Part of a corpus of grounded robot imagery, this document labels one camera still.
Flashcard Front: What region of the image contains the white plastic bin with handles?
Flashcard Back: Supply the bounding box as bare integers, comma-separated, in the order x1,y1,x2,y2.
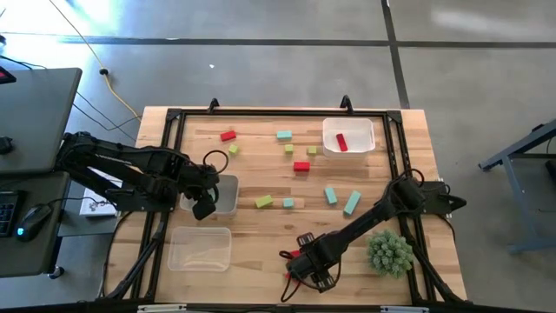
179,173,240,217

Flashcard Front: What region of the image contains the white booklet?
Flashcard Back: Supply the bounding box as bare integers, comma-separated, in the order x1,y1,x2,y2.
78,168,123,217

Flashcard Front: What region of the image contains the artificial green plant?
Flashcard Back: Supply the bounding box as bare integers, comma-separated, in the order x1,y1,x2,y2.
367,229,416,278

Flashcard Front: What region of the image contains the black floor cable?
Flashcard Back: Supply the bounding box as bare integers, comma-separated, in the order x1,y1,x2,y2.
71,102,141,132
0,54,138,143

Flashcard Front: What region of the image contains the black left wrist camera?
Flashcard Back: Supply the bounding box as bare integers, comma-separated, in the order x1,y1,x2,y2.
191,197,217,221

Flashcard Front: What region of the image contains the blue-grey metal table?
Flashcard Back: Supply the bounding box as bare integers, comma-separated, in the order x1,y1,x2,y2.
479,118,556,256

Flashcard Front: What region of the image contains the black cable bundle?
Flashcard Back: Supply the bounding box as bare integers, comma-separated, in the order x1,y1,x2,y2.
98,210,171,302
398,216,468,304

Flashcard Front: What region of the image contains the black computer mouse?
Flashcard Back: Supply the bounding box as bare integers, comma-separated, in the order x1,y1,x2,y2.
16,203,53,243

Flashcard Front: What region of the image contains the white bracket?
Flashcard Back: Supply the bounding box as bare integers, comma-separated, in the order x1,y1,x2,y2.
380,305,430,313
136,303,188,313

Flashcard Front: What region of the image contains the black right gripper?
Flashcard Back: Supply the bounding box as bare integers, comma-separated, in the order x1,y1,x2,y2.
284,232,342,293

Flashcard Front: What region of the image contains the clear plastic bin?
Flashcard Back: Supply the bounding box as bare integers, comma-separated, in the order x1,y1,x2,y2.
167,226,233,273

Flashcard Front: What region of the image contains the clear bin top right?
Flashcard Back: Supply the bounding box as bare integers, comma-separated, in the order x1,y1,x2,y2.
321,117,376,157

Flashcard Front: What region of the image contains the black aluminium table frame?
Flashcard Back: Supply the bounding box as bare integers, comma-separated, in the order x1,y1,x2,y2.
97,107,470,313

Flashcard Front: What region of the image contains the long teal block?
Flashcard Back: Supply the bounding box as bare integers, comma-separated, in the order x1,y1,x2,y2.
342,190,362,216

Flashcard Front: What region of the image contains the yellow cable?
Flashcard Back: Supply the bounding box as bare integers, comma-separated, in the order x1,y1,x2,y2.
47,0,142,123

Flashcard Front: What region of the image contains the black keyboard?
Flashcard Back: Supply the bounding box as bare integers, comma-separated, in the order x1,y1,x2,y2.
0,190,22,238

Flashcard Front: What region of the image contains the dark grey desk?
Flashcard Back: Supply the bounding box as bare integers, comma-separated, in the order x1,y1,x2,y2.
0,170,71,278

